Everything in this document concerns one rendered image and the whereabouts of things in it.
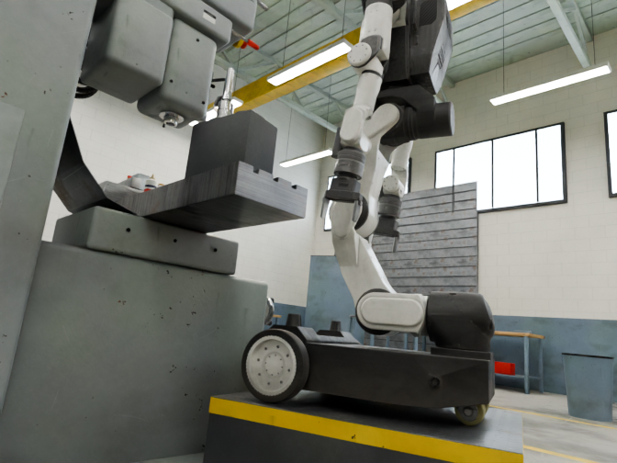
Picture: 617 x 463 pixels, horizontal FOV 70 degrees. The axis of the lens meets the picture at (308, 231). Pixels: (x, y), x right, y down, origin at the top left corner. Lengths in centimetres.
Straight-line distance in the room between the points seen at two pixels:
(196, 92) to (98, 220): 61
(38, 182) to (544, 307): 801
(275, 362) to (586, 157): 808
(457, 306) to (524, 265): 739
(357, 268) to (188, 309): 56
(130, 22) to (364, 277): 109
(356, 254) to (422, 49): 73
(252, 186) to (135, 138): 809
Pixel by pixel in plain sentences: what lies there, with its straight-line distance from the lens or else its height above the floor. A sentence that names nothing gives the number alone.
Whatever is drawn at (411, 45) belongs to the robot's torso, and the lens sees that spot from 166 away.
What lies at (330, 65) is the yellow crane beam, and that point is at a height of 475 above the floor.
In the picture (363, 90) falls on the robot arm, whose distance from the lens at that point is 144.
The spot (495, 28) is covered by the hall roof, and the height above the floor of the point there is 620.
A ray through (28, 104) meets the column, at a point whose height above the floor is 107.
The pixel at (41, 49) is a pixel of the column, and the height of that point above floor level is 122.
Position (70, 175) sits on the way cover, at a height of 98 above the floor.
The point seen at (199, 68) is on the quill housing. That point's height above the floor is 148.
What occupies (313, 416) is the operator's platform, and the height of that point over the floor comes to 40.
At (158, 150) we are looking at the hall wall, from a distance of 925.
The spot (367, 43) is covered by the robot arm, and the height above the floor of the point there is 149.
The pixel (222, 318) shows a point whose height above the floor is 62.
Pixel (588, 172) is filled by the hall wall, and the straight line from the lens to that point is 887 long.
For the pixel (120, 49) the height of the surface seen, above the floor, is 139.
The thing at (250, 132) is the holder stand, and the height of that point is 109.
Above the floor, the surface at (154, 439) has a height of 25.
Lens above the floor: 60
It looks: 13 degrees up
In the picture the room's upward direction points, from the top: 5 degrees clockwise
